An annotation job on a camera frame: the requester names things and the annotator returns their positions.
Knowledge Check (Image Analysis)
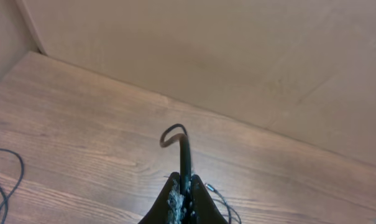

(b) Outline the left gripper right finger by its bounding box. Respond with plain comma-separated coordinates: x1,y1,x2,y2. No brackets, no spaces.
188,174,227,224

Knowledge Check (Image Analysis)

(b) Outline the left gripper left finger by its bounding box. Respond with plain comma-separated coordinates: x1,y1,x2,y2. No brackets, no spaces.
139,172,184,224

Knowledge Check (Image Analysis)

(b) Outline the black USB cable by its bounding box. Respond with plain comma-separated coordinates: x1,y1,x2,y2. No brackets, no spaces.
159,123,193,195
0,147,25,224

